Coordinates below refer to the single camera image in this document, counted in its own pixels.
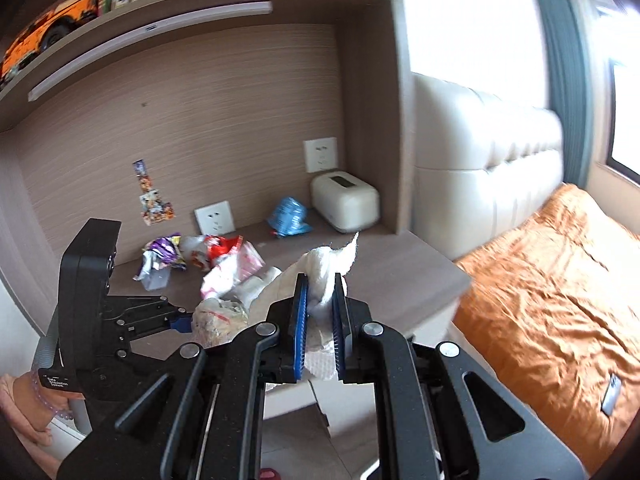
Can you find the orange bed blanket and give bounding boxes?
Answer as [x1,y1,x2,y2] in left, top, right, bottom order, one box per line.
[452,182,640,477]

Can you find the white light bar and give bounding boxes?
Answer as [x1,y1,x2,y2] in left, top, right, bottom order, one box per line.
[27,1,273,103]

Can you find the colourful cartoon wall stickers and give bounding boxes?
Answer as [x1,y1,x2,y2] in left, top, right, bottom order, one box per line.
[132,159,177,226]

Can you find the smartphone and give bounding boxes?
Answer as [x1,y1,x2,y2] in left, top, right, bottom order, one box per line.
[600,374,624,417]

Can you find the red snack wrapper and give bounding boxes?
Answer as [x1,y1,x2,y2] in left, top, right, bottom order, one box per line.
[202,234,244,269]

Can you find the blue plastic bag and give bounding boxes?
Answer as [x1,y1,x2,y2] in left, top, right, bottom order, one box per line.
[266,196,314,238]

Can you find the grey-blue curtain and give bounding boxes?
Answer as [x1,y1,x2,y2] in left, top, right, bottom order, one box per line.
[529,0,594,192]

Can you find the white tissue paper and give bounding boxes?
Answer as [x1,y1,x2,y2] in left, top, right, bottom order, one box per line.
[235,231,361,382]

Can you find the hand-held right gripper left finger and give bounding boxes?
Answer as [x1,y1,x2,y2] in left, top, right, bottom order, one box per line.
[56,273,311,480]

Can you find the orange toy car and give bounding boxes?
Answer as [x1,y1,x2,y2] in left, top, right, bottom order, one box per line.
[0,0,101,92]

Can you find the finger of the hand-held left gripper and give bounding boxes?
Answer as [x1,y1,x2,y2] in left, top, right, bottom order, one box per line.
[124,295,194,323]
[116,318,194,359]

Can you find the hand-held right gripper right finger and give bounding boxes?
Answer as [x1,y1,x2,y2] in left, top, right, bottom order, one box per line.
[331,272,588,480]

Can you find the purple snack wrapper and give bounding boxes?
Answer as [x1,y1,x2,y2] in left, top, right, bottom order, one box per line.
[132,232,189,291]

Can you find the purple bead bracelet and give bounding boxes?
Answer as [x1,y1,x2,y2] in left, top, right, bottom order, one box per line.
[30,370,76,419]

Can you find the dark-framed window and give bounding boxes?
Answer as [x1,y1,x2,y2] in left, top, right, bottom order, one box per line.
[592,0,640,184]

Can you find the pink and white plastic bag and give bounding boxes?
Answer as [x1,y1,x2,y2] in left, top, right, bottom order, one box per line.
[200,241,266,302]

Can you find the wooden shelf unit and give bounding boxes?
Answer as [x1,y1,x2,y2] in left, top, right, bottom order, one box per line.
[0,0,417,237]

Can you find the white wall socket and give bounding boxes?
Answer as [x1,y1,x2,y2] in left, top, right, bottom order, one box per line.
[303,136,339,174]
[194,200,236,237]

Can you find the person's left forearm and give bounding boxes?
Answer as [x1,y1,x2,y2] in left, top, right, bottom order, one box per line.
[0,372,57,447]

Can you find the cream tissue box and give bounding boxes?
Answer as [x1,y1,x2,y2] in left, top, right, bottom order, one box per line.
[310,170,381,235]

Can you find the cream padded headboard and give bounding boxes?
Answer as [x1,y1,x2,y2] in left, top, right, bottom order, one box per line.
[410,72,566,262]

